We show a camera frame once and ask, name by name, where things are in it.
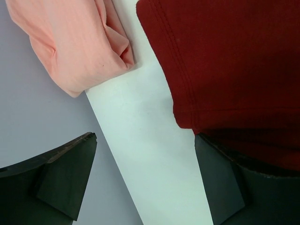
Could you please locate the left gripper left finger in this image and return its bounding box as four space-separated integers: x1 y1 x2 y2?
0 132 97 225

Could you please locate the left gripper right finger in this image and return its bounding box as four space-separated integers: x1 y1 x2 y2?
195 133 300 225

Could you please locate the red t shirt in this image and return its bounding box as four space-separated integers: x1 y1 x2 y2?
136 0 300 171

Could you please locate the folded pink t shirt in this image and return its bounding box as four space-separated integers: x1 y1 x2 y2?
6 0 135 98

